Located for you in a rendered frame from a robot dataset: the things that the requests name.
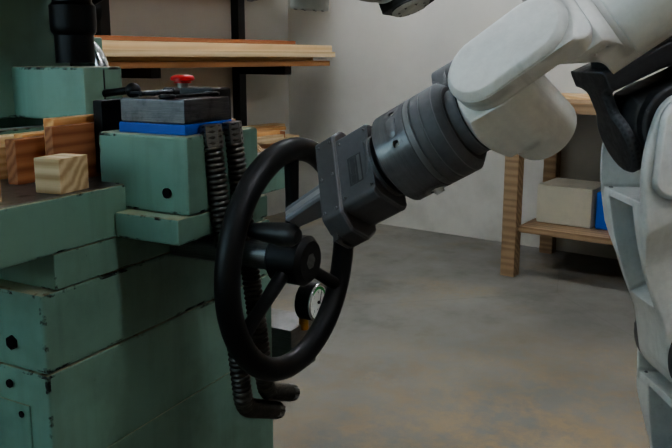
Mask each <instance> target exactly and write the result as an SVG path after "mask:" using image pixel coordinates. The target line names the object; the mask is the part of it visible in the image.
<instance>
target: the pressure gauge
mask: <svg viewBox="0 0 672 448"><path fill-rule="evenodd" d="M321 289H322V293H321ZM325 290H326V285H324V284H322V283H316V282H310V283H309V284H308V285H306V286H300V287H299V288H298V290H297V293H296V296H295V312H296V314H297V316H298V317H299V324H300V325H301V330H303V331H304V330H308V329H309V320H311V321H314V319H315V317H316V315H317V313H318V310H319V308H320V305H321V303H322V300H323V297H324V294H325ZM320 296H321V303H320V304H318V303H317V302H318V301H320Z"/></svg>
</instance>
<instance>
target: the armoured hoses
mask: <svg viewBox="0 0 672 448"><path fill-rule="evenodd" d="M199 131H200V134H202V135H203V139H204V146H205V148H204V150H205V151H206V153H205V156H206V159H205V161H206V162H207V164H206V167H207V171H206V172H207V173H208V175H207V178H208V182H207V183H208V184H209V186H208V189H209V193H208V194H209V195H210V197H209V200H210V201H211V202H210V203H209V205H210V206H211V208H210V211H211V212H212V213H211V216H212V217H213V218H212V219H211V221H212V222H213V224H212V227H213V228H214V229H213V231H212V232H213V233H214V235H213V237H214V238H215V240H214V243H215V246H214V248H215V249H216V248H217V243H218V237H219V233H220V229H221V225H222V221H223V218H224V215H225V212H226V209H227V206H228V204H229V201H230V200H229V199H228V198H229V194H227V193H228V191H229V190H228V189H227V187H228V184H227V183H226V182H227V180H228V179H227V178H226V175H227V173H226V172H225V170H226V167H224V165H225V164H226V163H225V162H224V161H223V160H224V159H225V157H224V156H223V154H224V151H223V150H222V149H223V147H224V146H223V144H224V139H223V132H224V133H225V142H226V147H227V150H226V152H227V153H228V154H227V158H228V161H227V162H228V164H229V165H228V168H229V172H228V173H229V174H230V176H229V179H230V182H229V183H230V184H231V186H230V189H231V195H232V194H233V192H234V190H235V188H236V186H237V184H238V182H239V180H240V179H241V177H242V175H243V174H244V172H245V171H246V169H247V168H246V165H247V163H246V162H245V160H246V158H245V157H244V156H245V152H244V149H245V148H244V147H243V144H244V142H243V140H244V137H243V129H242V121H240V120H233V121H226V122H223V123H212V124H204V125H200V126H199ZM241 271H242V272H241V275H242V280H243V283H242V284H243V285H244V287H243V290H244V295H245V297H244V299H245V300H246V301H245V304H246V310H247V311H246V314H247V316H248V315H249V313H250V312H251V310H252V309H253V307H254V306H255V304H256V303H257V302H258V300H259V298H260V297H261V295H262V292H263V289H262V284H261V281H262V280H261V279H260V278H261V275H260V274H259V273H260V269H258V268H251V267H245V266H242V268H241ZM265 316H266V314H265ZM265 316H264V318H263V319H262V321H261V323H260V324H259V326H258V328H257V329H256V331H255V333H254V334H253V336H252V340H253V342H254V344H255V345H256V347H257V348H258V349H259V350H260V351H261V352H262V353H263V354H265V355H267V356H270V357H271V355H270V354H271V351H270V346H269V343H270V342H269V341H268V340H269V337H268V332H267V330H268V328H267V327H266V326H267V323H266V320H267V319H266V318H265ZM227 351H228V349H227ZM228 356H229V358H228V361H229V366H230V369H229V370H230V371H231V372H230V376H231V379H230V380H231V381H232V383H231V385H232V391H233V393H232V395H233V400H234V405H235V406H236V409H237V411H238V412H239V413H240V415H242V416H244V417H248V418H262V419H264V418H265V419H274V420H277V419H279V418H282V417H283V416H284V415H285V411H286V410H285V407H286V406H285V405H283V403H281V402H279V401H287V402H292V401H295V400H297V399H298V398H299V395H300V389H299V388H298V387H297V385H294V384H291V383H289V384H286V383H277V382H275V381H274V382H270V381H263V380H259V379H256V378H255V380H256V385H257V389H258V393H259V394H260V396H261V397H262V398H263V399H257V398H254V397H253V394H252V389H251V386H252V385H251V384H250V383H251V380H250V375H249V374H248V373H246V372H245V371H244V370H242V369H241V368H240V367H239V366H238V364H237V363H236V362H235V361H234V359H233V358H232V356H231V355H230V353H229V351H228Z"/></svg>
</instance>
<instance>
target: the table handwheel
mask: <svg viewBox="0 0 672 448"><path fill-rule="evenodd" d="M318 144H319V143H317V142H315V141H313V140H311V139H307V138H301V137H292V138H287V139H283V140H280V141H278V142H276V143H274V144H272V145H271V146H269V147H268V148H267V149H265V150H264V151H263V152H261V153H260V154H259V155H258V156H257V157H256V158H255V159H254V160H253V162H252V163H251V164H250V165H249V167H248V168H247V169H246V171H245V172H244V174H243V175H242V177H241V179H240V180H239V182H238V184H237V186H236V188H235V190H234V192H233V194H232V196H231V199H230V201H229V204H228V206H227V209H226V212H225V215H224V218H223V221H222V225H221V229H220V233H219V237H218V243H217V248H216V249H215V248H214V246H215V243H214V240H215V238H214V237H213V235H214V234H213V235H210V236H207V237H204V238H201V239H198V240H195V241H192V242H189V243H186V244H183V245H180V246H176V245H170V250H171V252H172V253H173V254H174V255H176V256H181V257H188V258H194V259H200V260H207V261H213V262H215V265H214V299H215V308H216V315H217V320H218V324H219V328H220V332H221V335H222V338H223V340H224V343H225V345H226V347H227V349H228V351H229V353H230V355H231V356H232V358H233V359H234V361H235V362H236V363H237V364H238V366H239V367H240V368H241V369H242V370H244V371H245V372H246V373H248V374H249V375H251V376H252V377H254V378H256V379H259V380H263V381H270V382H274V381H281V380H285V379H288V378H290V377H292V376H294V375H296V374H298V373H299V372H301V371H302V370H303V369H305V368H306V367H307V366H308V365H309V364H310V363H311V362H312V361H313V360H314V359H315V357H316V356H317V355H318V354H319V352H320V351H321V349H322V348H323V347H324V345H325V343H326V342H327V340H328V338H329V337H330V335H331V333H332V331H333V329H334V327H335V325H336V322H337V320H338V317H339V315H340V312H341V309H342V307H343V303H344V300H345V297H346V293H347V289H348V284H349V280H350V274H351V268H352V260H353V249H354V247H353V248H349V249H347V248H345V247H343V246H341V245H339V244H338V243H336V242H334V240H333V253H332V262H331V269H330V273H328V272H326V271H325V270H323V269H322V268H320V263H321V251H320V247H319V245H318V243H317V241H316V240H315V238H314V237H312V236H309V235H302V238H301V241H300V243H298V244H297V245H295V246H294V247H283V246H277V245H273V244H269V243H266V242H262V241H259V240H256V239H251V240H248V241H245V240H246V236H247V232H248V228H249V224H250V221H251V218H252V215H253V212H254V210H255V207H256V205H257V203H258V200H259V198H260V196H261V194H262V193H263V191H264V189H265V188H266V186H267V185H268V183H269V182H270V180H271V179H272V178H273V177H274V175H275V174H276V173H277V172H278V171H279V170H280V169H281V168H283V167H284V171H285V208H286V207H288V206H289V205H291V204H292V203H293V202H295V201H296V200H298V199H299V161H303V162H306V163H308V164H309V165H311V166H312V167H313V168H314V169H315V170H316V171H317V173H318V170H317V159H316V149H315V146H316V145H318ZM215 251H216V253H215ZM242 266H245V267H251V268H258V269H264V270H266V271H267V273H268V276H269V277H270V279H271V280H270V282H269V283H268V285H267V287H266V288H265V290H264V292H263V293H262V295H261V297H260V298H259V300H258V302H257V303H256V304H255V306H254V307H253V309H252V310H251V312H250V313H249V315H248V316H247V318H246V319H245V318H244V313H243V308H242V299H241V268H242ZM313 279H316V280H318V281H319V282H321V283H322V284H324V285H326V286H327V287H326V290H325V294H324V297H323V300H322V303H321V305H320V308H319V310H318V313H317V315H316V317H315V319H314V321H313V323H312V325H311V327H310V328H309V330H308V332H307V333H306V334H305V336H304V337H303V338H302V340H301V341H300V342H299V343H298V344H297V345H296V346H295V347H294V348H293V349H292V350H291V351H289V352H288V353H286V354H284V355H282V356H279V357H270V356H267V355H265V354H263V353H262V352H261V351H260V350H259V349H258V348H257V347H256V345H255V344H254V342H253V340H252V336H253V334H254V333H255V331H256V329H257V328H258V326H259V324H260V323H261V321H262V319H263V318H264V316H265V314H266V313H267V311H268V309H269V308H270V306H271V305H272V303H273V302H274V300H275V299H276V298H277V296H278V295H279V293H280V292H281V290H282V289H283V287H284V286H285V284H286V283H288V284H294V285H300V286H306V285H308V284H309V283H310V282H311V281H312V280H313Z"/></svg>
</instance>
